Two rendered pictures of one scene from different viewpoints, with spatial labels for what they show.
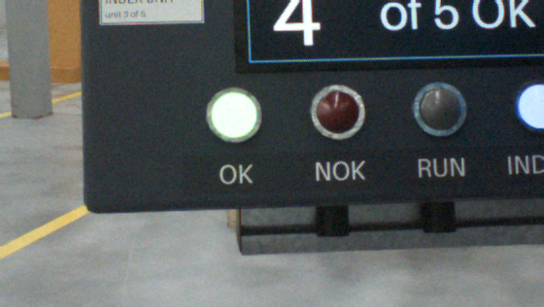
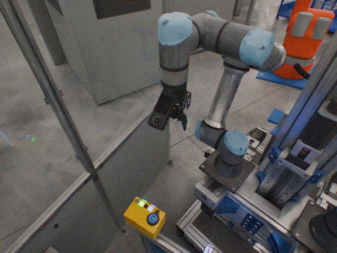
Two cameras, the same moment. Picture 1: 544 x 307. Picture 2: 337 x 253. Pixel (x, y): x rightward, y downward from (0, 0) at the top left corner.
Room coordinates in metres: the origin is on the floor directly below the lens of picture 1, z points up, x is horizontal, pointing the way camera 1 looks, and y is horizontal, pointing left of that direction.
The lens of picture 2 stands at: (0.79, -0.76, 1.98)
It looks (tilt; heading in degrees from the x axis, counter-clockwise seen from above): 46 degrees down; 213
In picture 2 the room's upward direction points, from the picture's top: straight up
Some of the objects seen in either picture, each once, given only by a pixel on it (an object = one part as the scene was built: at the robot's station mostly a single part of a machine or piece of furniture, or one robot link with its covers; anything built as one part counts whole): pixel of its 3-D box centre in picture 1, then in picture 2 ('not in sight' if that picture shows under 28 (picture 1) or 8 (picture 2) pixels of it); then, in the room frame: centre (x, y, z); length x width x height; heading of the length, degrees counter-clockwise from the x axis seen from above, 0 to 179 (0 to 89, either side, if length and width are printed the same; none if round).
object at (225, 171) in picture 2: not in sight; (229, 160); (0.09, -0.84, 1.09); 0.15 x 0.15 x 0.10
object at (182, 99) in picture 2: not in sight; (174, 95); (0.37, -1.01, 1.62); 0.09 x 0.08 x 0.12; 3
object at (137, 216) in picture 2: not in sight; (145, 217); (0.55, -1.05, 1.02); 0.16 x 0.10 x 0.11; 93
